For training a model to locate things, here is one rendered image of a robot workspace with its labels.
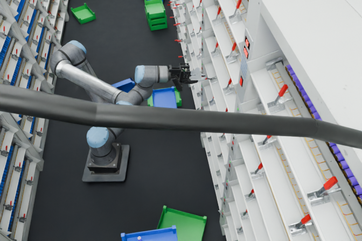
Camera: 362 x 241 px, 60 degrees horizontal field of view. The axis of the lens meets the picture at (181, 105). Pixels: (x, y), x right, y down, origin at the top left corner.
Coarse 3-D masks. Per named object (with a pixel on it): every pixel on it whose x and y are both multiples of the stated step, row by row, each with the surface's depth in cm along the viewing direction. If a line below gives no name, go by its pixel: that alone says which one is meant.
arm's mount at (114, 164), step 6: (114, 144) 237; (120, 144) 237; (120, 150) 238; (120, 156) 238; (90, 162) 227; (114, 162) 227; (120, 162) 237; (90, 168) 227; (96, 168) 227; (102, 168) 226; (108, 168) 226; (114, 168) 226
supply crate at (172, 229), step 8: (136, 232) 172; (144, 232) 172; (152, 232) 174; (160, 232) 175; (168, 232) 176; (176, 232) 171; (128, 240) 174; (136, 240) 174; (144, 240) 174; (152, 240) 173; (160, 240) 173; (168, 240) 173; (176, 240) 173
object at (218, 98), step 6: (204, 60) 182; (210, 60) 183; (210, 66) 182; (210, 72) 179; (210, 78) 177; (210, 84) 174; (216, 84) 172; (216, 90) 169; (216, 96) 167; (222, 96) 165; (216, 102) 164; (222, 102) 163; (222, 108) 160; (228, 138) 148; (228, 144) 142
